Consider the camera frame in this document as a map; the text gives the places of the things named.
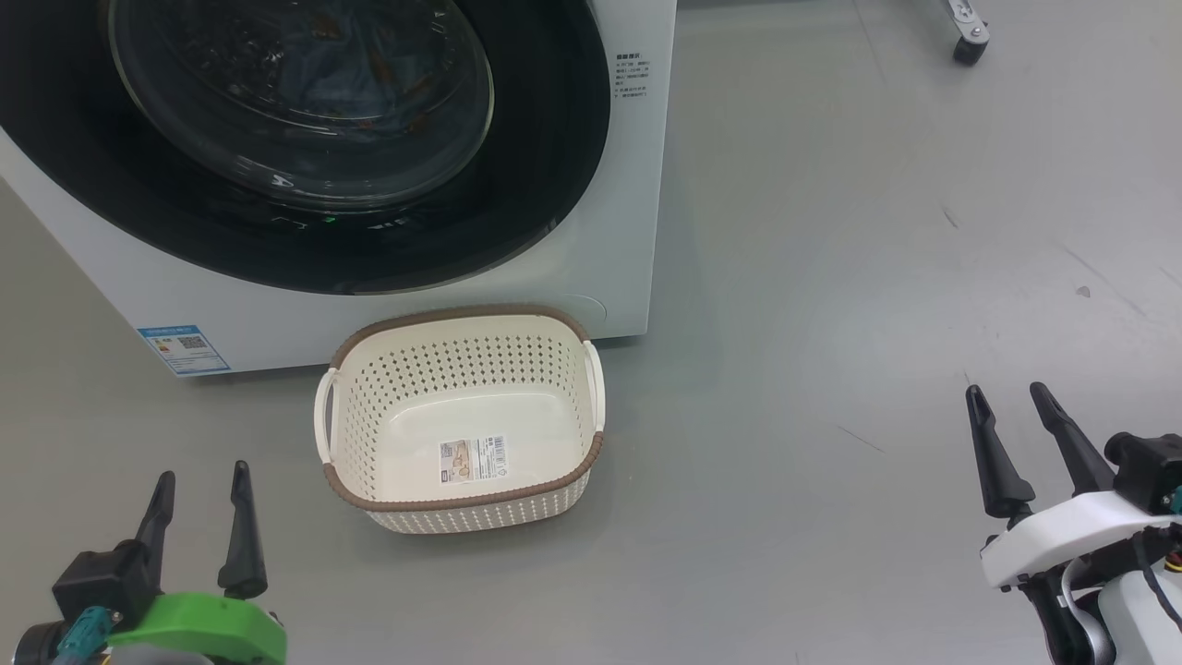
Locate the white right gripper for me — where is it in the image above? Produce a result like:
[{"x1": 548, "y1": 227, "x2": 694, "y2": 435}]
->
[{"x1": 965, "y1": 381, "x2": 1182, "y2": 588}]

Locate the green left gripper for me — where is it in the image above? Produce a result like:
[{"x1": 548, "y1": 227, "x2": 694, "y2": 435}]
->
[{"x1": 109, "y1": 460, "x2": 288, "y2": 665}]

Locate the washing machine door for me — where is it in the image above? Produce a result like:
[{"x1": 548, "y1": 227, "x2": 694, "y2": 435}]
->
[{"x1": 0, "y1": 0, "x2": 613, "y2": 297}]

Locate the white front-load washing machine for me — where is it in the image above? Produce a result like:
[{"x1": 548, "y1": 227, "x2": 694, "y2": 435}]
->
[{"x1": 0, "y1": 0, "x2": 679, "y2": 381}]

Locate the blue energy label sticker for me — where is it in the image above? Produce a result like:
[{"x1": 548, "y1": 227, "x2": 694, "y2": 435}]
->
[{"x1": 137, "y1": 323, "x2": 233, "y2": 379}]

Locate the paper product label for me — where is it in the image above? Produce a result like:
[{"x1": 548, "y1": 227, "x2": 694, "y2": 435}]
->
[{"x1": 438, "y1": 434, "x2": 512, "y2": 485}]

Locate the white perforated basket brown rim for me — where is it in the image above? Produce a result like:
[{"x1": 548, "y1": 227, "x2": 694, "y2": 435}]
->
[{"x1": 314, "y1": 303, "x2": 609, "y2": 537}]

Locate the grey stand leg with caster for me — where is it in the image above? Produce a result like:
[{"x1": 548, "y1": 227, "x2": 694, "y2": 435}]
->
[{"x1": 942, "y1": 0, "x2": 992, "y2": 67}]

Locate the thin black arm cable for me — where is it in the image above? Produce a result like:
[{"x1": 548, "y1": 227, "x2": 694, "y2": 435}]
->
[{"x1": 1133, "y1": 536, "x2": 1182, "y2": 640}]

